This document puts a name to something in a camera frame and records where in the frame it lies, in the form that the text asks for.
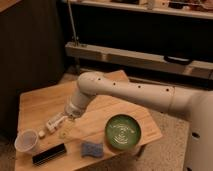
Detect green round plate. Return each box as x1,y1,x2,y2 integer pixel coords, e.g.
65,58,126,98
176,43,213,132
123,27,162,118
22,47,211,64
105,114,142,150

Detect black rectangular block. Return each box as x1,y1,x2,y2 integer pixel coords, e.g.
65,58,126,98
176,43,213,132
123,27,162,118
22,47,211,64
32,144,67,165

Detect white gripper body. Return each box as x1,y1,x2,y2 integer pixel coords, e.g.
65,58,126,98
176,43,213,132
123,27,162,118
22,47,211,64
45,113,67,133

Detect small wooden table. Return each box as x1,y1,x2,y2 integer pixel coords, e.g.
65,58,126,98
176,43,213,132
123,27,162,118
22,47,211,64
15,81,162,171

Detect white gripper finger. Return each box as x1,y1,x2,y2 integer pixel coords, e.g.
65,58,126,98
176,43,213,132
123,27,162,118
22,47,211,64
38,130,46,138

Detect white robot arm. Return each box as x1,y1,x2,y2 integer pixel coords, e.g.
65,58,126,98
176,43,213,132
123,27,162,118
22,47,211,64
45,72,213,171

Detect upper wooden shelf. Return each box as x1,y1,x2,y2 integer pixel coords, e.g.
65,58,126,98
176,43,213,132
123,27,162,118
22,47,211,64
62,0,213,20

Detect wooden shelf beam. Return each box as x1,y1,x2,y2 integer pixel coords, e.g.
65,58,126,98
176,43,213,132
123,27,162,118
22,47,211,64
65,42,213,80

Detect blue sponge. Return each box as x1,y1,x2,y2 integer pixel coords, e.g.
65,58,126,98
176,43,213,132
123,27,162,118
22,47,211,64
81,142,104,158

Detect metal pole stand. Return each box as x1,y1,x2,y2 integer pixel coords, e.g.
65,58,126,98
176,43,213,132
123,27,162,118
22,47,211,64
67,0,79,46

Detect black handle on beam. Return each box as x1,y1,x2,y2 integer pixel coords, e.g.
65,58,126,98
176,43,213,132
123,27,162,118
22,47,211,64
164,56,193,65

